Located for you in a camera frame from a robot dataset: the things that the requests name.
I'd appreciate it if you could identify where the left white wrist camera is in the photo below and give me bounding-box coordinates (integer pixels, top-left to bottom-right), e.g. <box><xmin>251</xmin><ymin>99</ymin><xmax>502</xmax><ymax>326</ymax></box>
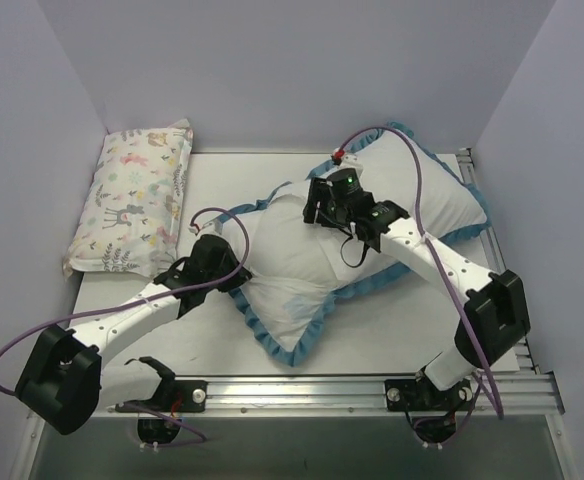
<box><xmin>188</xmin><ymin>218</ymin><xmax>223</xmax><ymax>237</ymax></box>

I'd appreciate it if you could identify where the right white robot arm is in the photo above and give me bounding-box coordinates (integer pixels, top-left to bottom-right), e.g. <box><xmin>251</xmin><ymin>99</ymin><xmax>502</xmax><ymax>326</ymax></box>
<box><xmin>303</xmin><ymin>168</ymin><xmax>530</xmax><ymax>409</ymax></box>

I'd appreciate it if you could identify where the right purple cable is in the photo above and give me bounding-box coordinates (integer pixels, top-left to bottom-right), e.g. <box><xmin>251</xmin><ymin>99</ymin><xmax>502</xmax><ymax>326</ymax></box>
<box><xmin>331</xmin><ymin>127</ymin><xmax>506</xmax><ymax>420</ymax></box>

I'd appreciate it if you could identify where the purple cable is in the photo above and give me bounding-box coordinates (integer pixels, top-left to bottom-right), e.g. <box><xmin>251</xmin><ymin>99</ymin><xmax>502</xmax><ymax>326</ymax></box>
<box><xmin>0</xmin><ymin>205</ymin><xmax>253</xmax><ymax>444</ymax></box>
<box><xmin>331</xmin><ymin>127</ymin><xmax>506</xmax><ymax>420</ymax></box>

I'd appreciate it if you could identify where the blue white plush pillowcase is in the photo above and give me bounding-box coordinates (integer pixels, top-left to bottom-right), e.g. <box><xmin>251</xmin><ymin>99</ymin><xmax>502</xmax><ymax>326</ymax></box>
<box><xmin>215</xmin><ymin>122</ymin><xmax>489</xmax><ymax>367</ymax></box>

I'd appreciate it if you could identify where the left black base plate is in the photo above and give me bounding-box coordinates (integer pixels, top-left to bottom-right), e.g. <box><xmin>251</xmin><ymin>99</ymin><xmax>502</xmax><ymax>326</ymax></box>
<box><xmin>115</xmin><ymin>378</ymin><xmax>208</xmax><ymax>415</ymax></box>

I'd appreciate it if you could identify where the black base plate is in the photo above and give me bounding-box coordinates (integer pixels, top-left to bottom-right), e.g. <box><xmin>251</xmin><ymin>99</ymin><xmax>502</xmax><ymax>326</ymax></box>
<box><xmin>115</xmin><ymin>378</ymin><xmax>208</xmax><ymax>415</ymax></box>
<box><xmin>384</xmin><ymin>377</ymin><xmax>474</xmax><ymax>413</ymax></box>

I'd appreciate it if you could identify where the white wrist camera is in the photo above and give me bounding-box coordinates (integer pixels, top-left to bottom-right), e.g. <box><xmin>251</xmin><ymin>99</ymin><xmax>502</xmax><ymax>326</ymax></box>
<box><xmin>328</xmin><ymin>149</ymin><xmax>363</xmax><ymax>175</ymax></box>
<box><xmin>188</xmin><ymin>218</ymin><xmax>223</xmax><ymax>237</ymax></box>

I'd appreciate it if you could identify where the aluminium mounting rail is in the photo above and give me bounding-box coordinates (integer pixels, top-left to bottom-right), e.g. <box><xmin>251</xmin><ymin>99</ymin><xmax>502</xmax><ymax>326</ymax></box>
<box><xmin>31</xmin><ymin>372</ymin><xmax>566</xmax><ymax>419</ymax></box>

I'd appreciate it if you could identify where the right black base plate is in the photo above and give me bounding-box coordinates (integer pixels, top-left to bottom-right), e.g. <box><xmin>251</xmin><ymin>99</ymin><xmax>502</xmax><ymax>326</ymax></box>
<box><xmin>384</xmin><ymin>377</ymin><xmax>474</xmax><ymax>413</ymax></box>

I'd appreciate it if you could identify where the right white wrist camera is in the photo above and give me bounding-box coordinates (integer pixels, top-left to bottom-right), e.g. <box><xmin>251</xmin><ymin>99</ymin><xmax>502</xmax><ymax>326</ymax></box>
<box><xmin>328</xmin><ymin>149</ymin><xmax>363</xmax><ymax>175</ymax></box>

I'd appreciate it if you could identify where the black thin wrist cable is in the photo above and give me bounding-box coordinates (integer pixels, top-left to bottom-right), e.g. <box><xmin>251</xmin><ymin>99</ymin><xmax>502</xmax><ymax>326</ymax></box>
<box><xmin>339</xmin><ymin>224</ymin><xmax>373</xmax><ymax>269</ymax></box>

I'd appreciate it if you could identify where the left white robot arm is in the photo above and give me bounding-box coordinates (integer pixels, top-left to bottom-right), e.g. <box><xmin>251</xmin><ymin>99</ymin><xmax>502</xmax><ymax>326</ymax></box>
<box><xmin>15</xmin><ymin>234</ymin><xmax>252</xmax><ymax>435</ymax></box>

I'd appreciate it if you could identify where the right aluminium side rail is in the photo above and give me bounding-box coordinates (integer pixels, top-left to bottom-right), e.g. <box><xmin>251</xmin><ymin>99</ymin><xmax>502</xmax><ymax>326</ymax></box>
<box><xmin>456</xmin><ymin>148</ymin><xmax>540</xmax><ymax>374</ymax></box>

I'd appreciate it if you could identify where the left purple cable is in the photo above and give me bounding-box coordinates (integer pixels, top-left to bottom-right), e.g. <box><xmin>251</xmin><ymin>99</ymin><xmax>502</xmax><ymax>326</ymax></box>
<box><xmin>0</xmin><ymin>205</ymin><xmax>253</xmax><ymax>444</ymax></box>

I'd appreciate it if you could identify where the animal print white pillow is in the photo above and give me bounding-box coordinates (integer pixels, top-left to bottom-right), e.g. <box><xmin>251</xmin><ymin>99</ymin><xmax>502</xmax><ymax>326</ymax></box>
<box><xmin>63</xmin><ymin>119</ymin><xmax>193</xmax><ymax>278</ymax></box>

